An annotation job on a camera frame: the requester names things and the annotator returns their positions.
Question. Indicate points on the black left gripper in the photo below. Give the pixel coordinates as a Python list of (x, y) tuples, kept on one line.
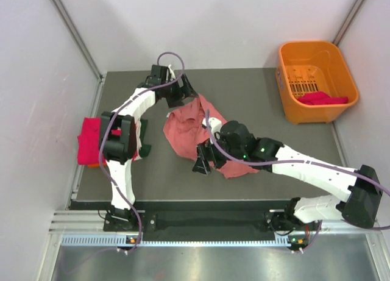
[(182, 92)]

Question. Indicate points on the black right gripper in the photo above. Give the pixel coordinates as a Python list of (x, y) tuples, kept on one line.
[(205, 155)]

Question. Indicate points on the salmon pink t shirt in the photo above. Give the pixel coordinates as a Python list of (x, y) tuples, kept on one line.
[(183, 127)]

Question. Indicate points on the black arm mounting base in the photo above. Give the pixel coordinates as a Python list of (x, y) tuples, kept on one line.
[(247, 220)]

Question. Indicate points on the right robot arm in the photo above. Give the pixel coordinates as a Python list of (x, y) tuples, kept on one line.
[(354, 195)]

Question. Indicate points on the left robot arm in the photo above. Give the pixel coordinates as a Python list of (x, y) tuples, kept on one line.
[(120, 141)]

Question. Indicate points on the folded white t shirt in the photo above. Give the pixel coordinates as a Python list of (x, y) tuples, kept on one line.
[(140, 137)]

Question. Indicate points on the folded magenta t shirt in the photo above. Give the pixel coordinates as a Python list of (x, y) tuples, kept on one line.
[(88, 142)]

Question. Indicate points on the folded orange t shirt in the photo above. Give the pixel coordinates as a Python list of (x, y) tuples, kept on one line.
[(96, 165)]

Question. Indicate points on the magenta t shirt in basket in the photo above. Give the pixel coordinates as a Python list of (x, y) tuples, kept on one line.
[(321, 98)]

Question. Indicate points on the orange plastic basket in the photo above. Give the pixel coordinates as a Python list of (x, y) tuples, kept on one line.
[(311, 66)]

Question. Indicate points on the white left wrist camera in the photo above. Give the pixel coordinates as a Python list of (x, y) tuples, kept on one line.
[(170, 75)]

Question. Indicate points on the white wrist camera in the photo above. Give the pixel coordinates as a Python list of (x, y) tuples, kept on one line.
[(214, 123), (170, 75)]

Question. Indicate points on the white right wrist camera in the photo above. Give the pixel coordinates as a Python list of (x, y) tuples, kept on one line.
[(214, 123)]

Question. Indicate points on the slotted grey cable duct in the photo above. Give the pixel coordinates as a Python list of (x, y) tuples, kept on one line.
[(128, 241)]

